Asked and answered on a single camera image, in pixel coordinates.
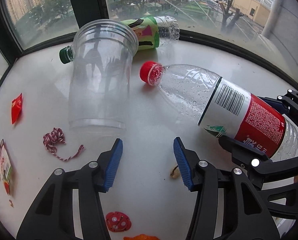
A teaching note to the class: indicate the red label plastic bottle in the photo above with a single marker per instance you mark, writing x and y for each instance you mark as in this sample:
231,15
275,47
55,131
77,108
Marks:
239,110

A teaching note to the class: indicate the dark window frame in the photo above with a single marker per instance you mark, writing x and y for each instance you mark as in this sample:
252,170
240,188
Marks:
88,2

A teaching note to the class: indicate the red and white snack wrapper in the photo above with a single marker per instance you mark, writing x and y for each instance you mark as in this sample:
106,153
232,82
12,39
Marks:
5,167

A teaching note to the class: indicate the scattered peanut shells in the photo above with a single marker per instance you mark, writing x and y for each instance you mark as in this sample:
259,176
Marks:
175,173

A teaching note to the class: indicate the clear plastic cup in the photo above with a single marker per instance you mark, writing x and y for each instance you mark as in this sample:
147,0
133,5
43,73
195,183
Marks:
98,80

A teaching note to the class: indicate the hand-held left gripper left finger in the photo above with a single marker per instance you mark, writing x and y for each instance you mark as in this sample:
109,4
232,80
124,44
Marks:
113,165

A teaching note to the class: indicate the small red packet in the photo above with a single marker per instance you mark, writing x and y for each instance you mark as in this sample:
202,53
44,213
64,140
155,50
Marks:
16,108

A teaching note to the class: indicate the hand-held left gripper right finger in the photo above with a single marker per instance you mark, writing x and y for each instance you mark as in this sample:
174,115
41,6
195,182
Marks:
182,165

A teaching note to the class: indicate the orange peel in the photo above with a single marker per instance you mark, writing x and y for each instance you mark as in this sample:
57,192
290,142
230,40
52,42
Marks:
141,237

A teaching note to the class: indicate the green label plastic bottle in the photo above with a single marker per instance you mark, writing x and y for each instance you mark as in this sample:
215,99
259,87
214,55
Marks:
149,35

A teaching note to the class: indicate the red round candy wrapper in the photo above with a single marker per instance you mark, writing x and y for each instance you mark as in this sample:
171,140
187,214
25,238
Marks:
117,221

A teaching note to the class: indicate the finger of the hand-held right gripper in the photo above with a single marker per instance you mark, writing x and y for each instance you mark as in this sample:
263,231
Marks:
241,152
294,102

